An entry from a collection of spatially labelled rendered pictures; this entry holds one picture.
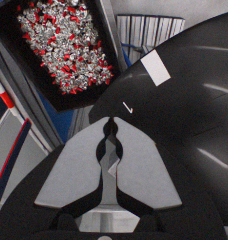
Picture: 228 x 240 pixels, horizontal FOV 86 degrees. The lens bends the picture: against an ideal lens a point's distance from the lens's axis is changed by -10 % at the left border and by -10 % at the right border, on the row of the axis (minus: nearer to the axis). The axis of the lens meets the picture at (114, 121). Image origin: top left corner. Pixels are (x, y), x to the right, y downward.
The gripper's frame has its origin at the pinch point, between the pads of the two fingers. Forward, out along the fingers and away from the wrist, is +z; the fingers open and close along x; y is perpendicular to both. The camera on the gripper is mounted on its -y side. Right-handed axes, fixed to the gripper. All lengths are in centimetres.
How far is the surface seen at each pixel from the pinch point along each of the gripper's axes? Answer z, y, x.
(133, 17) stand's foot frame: 91, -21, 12
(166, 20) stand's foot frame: 92, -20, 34
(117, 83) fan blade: 5.2, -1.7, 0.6
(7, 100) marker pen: 16.0, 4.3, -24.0
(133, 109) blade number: 3.7, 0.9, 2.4
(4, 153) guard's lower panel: 64, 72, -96
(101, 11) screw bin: 10.9, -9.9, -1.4
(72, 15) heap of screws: 14.8, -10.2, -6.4
